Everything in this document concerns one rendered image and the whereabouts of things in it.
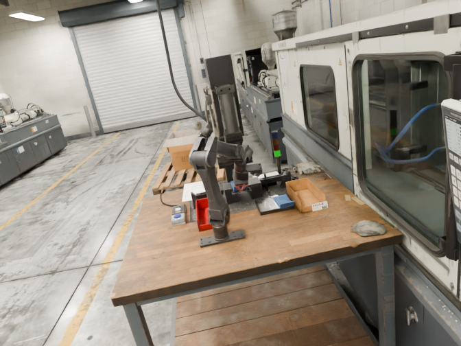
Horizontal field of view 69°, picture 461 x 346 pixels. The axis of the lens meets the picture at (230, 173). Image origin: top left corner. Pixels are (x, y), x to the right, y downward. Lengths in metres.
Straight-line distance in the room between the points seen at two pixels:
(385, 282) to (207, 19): 10.01
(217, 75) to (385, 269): 1.17
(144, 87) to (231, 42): 3.00
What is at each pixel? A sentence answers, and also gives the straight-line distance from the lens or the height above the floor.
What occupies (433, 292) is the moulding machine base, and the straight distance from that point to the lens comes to 1.48.
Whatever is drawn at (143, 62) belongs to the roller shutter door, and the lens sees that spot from 11.04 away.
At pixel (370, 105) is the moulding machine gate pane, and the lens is 1.57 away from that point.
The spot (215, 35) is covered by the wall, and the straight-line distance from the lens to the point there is 10.93.
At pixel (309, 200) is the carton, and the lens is 1.72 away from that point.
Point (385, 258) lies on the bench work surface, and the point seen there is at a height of 0.79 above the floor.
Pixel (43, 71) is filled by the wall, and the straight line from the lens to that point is 12.02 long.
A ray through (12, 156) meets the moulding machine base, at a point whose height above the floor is 0.48.
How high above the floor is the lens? 1.64
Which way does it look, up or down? 19 degrees down
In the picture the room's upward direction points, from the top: 11 degrees counter-clockwise
